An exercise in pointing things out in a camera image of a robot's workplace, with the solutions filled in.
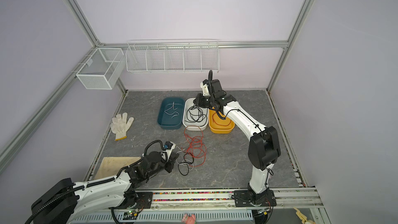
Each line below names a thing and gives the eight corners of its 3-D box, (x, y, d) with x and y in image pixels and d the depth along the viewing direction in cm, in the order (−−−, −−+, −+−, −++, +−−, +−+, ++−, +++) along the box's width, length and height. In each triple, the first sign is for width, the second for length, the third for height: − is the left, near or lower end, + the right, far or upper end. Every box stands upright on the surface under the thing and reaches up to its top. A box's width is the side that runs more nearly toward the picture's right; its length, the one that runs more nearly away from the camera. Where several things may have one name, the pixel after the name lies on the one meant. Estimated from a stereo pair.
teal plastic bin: (157, 129, 101) (155, 124, 97) (163, 103, 116) (161, 97, 111) (183, 129, 101) (182, 124, 97) (186, 103, 116) (185, 97, 111)
